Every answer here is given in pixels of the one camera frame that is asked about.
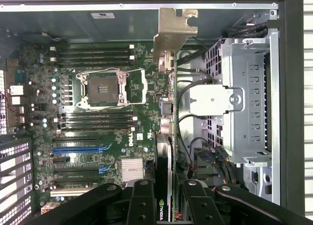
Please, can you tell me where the thick black cable bundle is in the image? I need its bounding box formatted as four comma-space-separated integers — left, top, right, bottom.
221, 20, 269, 39

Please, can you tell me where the white motherboard power connector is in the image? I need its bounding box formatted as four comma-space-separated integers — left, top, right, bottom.
40, 201, 61, 215

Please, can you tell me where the CPU socket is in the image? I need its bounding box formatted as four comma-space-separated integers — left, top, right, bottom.
76, 69, 130, 111

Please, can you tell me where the silver chipset heatsink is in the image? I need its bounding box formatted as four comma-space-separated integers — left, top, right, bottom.
120, 157, 144, 182

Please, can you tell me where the green Dell motherboard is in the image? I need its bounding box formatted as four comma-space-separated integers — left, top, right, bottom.
14, 41, 177, 216

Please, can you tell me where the black power connector bundle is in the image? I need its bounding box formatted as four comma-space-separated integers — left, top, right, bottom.
190, 136, 239, 186

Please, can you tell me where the green RAM stick with label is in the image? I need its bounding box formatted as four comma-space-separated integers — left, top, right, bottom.
57, 126, 137, 133

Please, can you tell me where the long black expansion slot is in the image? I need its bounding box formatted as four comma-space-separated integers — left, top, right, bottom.
53, 170, 101, 176
52, 136, 100, 142
53, 177, 102, 184

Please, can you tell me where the white expansion slot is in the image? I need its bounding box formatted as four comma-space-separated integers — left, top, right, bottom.
50, 188, 93, 197

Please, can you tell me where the black open PC case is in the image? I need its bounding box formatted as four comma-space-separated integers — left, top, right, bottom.
0, 0, 304, 217

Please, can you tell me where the tall metal disk bay cage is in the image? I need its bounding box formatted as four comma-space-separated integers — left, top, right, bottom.
189, 28, 281, 203

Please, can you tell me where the blue expansion slot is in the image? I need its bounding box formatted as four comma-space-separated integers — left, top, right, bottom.
52, 148, 102, 154

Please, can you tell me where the metal socket cover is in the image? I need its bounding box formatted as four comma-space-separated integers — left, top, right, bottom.
122, 67, 149, 106

